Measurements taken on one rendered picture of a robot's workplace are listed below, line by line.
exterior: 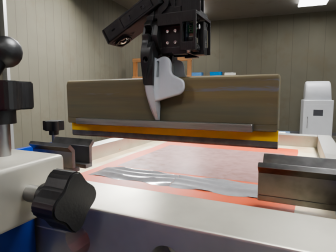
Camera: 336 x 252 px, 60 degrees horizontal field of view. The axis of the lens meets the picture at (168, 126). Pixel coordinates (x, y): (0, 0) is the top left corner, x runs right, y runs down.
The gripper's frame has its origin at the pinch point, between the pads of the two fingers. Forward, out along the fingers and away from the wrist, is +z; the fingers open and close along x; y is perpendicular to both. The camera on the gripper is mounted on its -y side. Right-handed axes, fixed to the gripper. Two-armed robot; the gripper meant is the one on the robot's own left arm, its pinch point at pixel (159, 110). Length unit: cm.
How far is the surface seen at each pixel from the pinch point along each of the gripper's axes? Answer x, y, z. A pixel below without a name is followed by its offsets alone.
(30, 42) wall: 292, -368, -85
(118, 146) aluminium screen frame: 25.6, -25.7, 11.8
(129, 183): 2.7, -7.7, 13.5
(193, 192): 2.9, 4.7, 13.6
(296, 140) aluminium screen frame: 57, 19, 12
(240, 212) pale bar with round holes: -23.0, 17.1, 5.0
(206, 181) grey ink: 7.7, 5.4, 13.0
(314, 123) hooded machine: 692, 49, 65
